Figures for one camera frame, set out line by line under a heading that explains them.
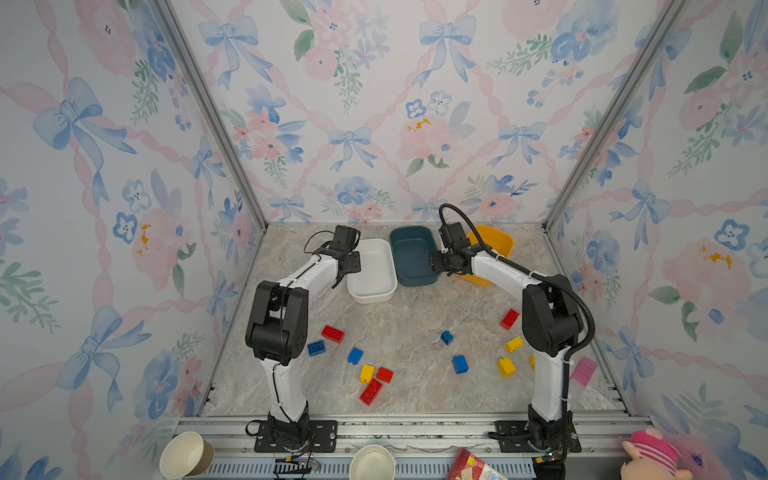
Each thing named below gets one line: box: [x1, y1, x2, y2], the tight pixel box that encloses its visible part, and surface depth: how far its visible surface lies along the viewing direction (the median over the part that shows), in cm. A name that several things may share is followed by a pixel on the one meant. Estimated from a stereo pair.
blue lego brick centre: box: [452, 355, 469, 375], surface depth 86 cm
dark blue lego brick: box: [307, 340, 326, 357], surface depth 89 cm
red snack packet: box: [446, 448, 508, 480], surface depth 68 cm
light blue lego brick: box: [347, 347, 364, 365], surface depth 90 cm
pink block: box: [570, 357, 598, 387], surface depth 85 cm
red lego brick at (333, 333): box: [321, 325, 345, 343], surface depth 92 cm
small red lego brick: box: [376, 367, 394, 384], surface depth 85 cm
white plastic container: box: [347, 239, 398, 305], surface depth 105 cm
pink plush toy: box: [621, 428, 694, 480], surface depth 68 cm
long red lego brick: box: [360, 378, 383, 406], surface depth 82 cm
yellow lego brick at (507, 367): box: [498, 357, 517, 378], surface depth 85 cm
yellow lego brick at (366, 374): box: [360, 364, 375, 385], surface depth 83 cm
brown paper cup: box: [159, 431, 216, 479], surface depth 67 cm
